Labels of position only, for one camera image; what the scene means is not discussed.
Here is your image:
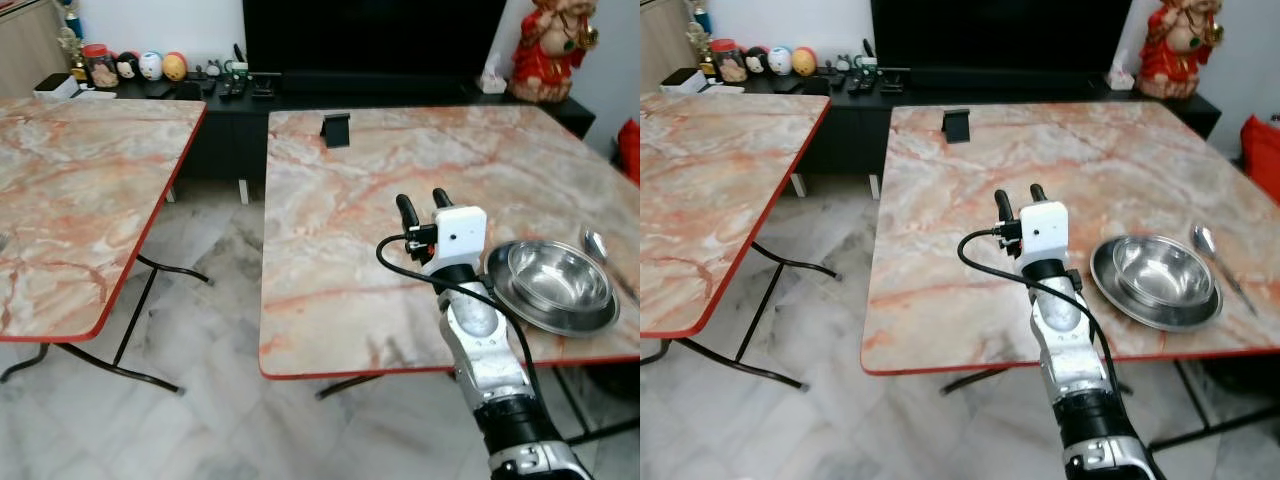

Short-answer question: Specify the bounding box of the silver metal spoon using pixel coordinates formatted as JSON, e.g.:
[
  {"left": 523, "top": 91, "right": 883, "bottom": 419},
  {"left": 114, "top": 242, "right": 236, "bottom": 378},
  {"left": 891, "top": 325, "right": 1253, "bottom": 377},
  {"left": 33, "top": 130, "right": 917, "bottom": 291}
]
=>
[
  {"left": 583, "top": 229, "right": 641, "bottom": 304},
  {"left": 1190, "top": 224, "right": 1259, "bottom": 319}
]

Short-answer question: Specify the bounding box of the stainless steel bowl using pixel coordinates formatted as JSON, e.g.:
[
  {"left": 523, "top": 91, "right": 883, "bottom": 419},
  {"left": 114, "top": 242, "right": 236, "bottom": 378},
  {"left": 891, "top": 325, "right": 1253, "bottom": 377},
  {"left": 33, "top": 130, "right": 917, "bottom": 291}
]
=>
[
  {"left": 1112, "top": 235, "right": 1216, "bottom": 311},
  {"left": 506, "top": 239, "right": 614, "bottom": 317}
]

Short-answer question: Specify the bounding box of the black television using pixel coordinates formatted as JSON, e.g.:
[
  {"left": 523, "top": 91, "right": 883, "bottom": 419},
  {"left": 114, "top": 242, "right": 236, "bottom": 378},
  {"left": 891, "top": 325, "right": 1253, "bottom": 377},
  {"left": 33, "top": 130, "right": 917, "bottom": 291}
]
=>
[
  {"left": 870, "top": 0, "right": 1136, "bottom": 73},
  {"left": 243, "top": 0, "right": 513, "bottom": 77}
]

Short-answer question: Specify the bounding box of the stainless steel plate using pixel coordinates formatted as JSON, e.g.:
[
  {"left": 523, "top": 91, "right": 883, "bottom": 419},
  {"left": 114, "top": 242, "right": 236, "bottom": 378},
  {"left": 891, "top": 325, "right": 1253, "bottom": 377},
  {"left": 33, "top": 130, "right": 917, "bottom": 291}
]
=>
[
  {"left": 484, "top": 240, "right": 622, "bottom": 338},
  {"left": 1089, "top": 235, "right": 1224, "bottom": 333}
]

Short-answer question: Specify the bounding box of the red gold figurine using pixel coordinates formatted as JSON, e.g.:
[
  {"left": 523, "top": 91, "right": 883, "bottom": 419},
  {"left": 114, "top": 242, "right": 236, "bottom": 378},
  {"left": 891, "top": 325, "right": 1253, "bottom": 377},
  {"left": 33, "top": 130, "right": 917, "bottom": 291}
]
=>
[
  {"left": 510, "top": 0, "right": 600, "bottom": 105},
  {"left": 1137, "top": 0, "right": 1225, "bottom": 101}
]

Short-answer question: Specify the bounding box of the red cushion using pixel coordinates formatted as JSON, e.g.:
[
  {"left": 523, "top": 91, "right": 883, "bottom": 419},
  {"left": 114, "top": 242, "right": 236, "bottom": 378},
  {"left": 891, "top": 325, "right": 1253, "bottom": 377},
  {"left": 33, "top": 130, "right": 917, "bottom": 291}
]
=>
[
  {"left": 616, "top": 117, "right": 641, "bottom": 188},
  {"left": 1240, "top": 114, "right": 1280, "bottom": 206}
]

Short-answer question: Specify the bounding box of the gold trophy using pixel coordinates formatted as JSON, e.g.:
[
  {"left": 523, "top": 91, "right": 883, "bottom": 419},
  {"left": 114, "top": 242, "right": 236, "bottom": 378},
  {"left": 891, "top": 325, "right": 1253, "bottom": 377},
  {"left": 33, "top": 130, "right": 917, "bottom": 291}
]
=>
[
  {"left": 55, "top": 0, "right": 89, "bottom": 83},
  {"left": 685, "top": 0, "right": 716, "bottom": 79}
]

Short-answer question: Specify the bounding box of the red-lidded clear jar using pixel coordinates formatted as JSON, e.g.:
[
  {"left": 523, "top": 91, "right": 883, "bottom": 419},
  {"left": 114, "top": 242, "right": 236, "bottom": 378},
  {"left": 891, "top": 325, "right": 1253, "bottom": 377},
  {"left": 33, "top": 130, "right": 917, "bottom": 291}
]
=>
[
  {"left": 82, "top": 43, "right": 119, "bottom": 89},
  {"left": 708, "top": 38, "right": 746, "bottom": 85}
]

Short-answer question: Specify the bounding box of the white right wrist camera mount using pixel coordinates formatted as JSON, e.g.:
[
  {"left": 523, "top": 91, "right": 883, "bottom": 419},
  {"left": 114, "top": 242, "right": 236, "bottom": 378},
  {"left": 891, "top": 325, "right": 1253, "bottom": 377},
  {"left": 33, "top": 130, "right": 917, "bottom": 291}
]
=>
[
  {"left": 1015, "top": 201, "right": 1073, "bottom": 263},
  {"left": 428, "top": 205, "right": 489, "bottom": 273}
]

